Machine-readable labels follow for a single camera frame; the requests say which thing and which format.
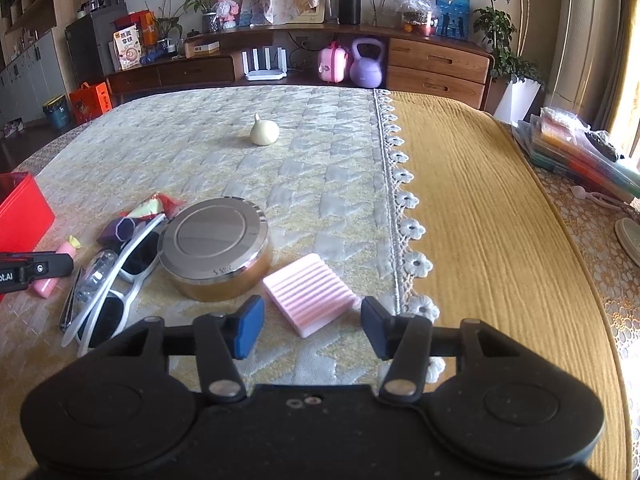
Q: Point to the pink toy suitcase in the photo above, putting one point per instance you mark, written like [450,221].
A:
[333,64]

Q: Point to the small tan box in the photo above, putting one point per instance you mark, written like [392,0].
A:
[202,48]

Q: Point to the pair of shoes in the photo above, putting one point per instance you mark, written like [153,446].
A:
[14,127]

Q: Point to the wall cabinet with shelves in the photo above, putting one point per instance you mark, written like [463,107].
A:
[30,35]

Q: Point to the plant in striped pot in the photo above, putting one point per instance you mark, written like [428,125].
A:
[210,21]

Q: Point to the red candy wrapper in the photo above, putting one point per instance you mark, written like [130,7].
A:
[171,203]

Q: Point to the red metal box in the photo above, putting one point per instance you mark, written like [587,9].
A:
[22,210]

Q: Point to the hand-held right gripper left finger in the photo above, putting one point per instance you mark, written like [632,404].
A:
[247,327]

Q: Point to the pale red-edged candy wrapper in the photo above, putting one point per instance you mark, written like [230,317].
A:
[147,208]

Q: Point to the black mini fridge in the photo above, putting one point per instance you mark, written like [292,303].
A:
[92,50]

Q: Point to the white snack bag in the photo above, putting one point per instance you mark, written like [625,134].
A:
[127,49]

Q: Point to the white wifi router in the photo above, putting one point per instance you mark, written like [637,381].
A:
[264,65]

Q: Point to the teal trash bin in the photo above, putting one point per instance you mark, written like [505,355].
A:
[57,112]

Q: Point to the pink tube with yellow cap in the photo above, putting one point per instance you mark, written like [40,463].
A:
[62,249]

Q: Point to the purple kettlebell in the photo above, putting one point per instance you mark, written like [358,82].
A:
[366,71]

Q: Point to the gold patterned tablecloth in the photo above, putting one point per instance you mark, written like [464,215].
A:
[600,285]

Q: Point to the orange carton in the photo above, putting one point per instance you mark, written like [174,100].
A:
[150,30]

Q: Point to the stack of coloured plastic folders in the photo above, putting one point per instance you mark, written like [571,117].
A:
[565,152]

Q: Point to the cream garlic bulb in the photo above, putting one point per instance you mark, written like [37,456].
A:
[264,132]

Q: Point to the purple hexagon packet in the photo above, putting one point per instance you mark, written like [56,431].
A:
[116,230]

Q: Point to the blue toy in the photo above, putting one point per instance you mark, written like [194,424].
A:
[152,54]

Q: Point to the small clear plastic bottle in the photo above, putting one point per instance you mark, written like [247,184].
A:
[95,275]

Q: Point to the orange gift box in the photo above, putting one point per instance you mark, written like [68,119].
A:
[90,104]

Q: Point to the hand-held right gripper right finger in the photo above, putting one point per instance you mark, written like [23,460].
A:
[377,327]

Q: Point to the small leafy potted plant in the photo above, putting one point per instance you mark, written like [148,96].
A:
[167,25]

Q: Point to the pink ribbed block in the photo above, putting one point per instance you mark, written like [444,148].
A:
[310,292]

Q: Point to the round gold tin silver lid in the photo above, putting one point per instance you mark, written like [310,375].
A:
[215,247]

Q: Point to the tall plant in white pot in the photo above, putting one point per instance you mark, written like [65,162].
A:
[517,97]

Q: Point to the printed card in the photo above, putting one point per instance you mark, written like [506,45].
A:
[251,5]

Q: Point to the white sunglasses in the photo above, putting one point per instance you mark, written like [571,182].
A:
[125,270]

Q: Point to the wooden tv cabinet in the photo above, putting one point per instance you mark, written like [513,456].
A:
[435,67]

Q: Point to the clear glass vase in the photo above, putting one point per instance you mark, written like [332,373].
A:
[332,6]

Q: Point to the flat red gift box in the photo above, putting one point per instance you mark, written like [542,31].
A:
[131,20]

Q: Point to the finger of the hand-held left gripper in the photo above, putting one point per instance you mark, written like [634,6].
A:
[50,266]

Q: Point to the clear plastic bag with fruit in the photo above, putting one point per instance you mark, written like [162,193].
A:
[417,12]

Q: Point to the black cylinder speaker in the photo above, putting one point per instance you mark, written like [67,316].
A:
[349,7]

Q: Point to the mustard blanket with lace trim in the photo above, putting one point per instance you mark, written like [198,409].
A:
[500,260]

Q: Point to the pale pink plastic clip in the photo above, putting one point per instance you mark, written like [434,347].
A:
[597,197]

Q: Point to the beige curtain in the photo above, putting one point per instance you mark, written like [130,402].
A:
[585,35]

